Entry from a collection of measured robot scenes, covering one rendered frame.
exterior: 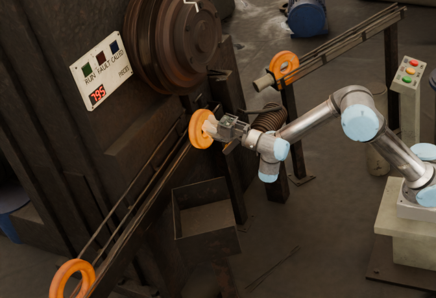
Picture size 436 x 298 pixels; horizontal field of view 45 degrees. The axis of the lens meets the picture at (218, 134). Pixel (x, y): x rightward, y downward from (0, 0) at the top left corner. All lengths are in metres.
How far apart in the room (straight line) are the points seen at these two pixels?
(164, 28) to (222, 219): 0.73
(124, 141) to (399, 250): 1.26
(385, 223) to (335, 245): 0.40
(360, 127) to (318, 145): 1.40
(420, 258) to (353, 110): 0.89
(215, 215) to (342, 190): 1.06
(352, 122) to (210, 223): 0.63
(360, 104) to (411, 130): 0.98
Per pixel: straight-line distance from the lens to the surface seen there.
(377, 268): 2.51
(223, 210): 2.01
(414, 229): 2.28
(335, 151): 3.15
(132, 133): 2.08
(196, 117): 2.00
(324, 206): 2.82
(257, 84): 2.53
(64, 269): 1.84
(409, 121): 2.75
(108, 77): 1.98
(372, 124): 1.81
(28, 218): 2.98
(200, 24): 2.05
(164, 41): 1.97
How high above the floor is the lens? 1.96
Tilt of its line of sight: 35 degrees down
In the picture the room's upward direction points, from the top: 15 degrees counter-clockwise
